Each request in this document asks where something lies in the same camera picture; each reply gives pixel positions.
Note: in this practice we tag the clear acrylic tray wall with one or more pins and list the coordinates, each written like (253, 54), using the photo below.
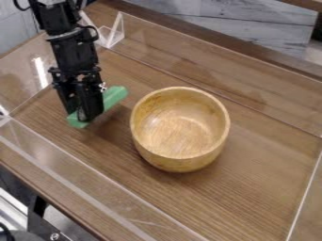
(109, 210)

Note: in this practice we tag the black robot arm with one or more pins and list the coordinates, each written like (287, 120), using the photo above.
(58, 18)

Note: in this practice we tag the black table leg bracket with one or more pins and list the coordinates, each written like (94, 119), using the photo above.
(38, 225)

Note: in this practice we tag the brown wooden bowl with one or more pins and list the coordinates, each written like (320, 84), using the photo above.
(180, 126)

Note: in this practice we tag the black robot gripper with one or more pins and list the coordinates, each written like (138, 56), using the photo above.
(77, 73)

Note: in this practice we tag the green rectangular block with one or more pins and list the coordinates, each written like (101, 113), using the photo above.
(113, 95)

